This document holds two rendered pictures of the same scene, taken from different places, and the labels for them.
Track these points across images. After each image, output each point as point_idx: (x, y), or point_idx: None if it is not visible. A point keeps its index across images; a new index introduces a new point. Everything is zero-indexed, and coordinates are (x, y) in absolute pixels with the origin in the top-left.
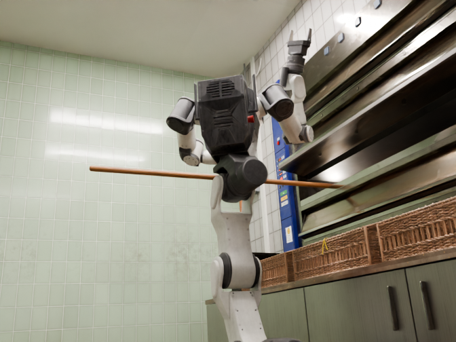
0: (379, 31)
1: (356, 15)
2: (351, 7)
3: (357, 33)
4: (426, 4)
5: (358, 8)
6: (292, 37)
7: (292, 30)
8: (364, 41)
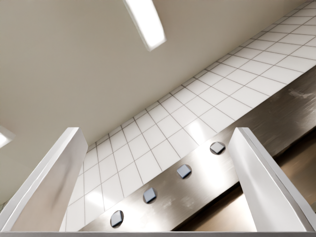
0: (198, 213)
1: (145, 185)
2: (135, 176)
3: (151, 213)
4: (293, 173)
5: (148, 177)
6: (69, 194)
7: (82, 135)
8: (169, 228)
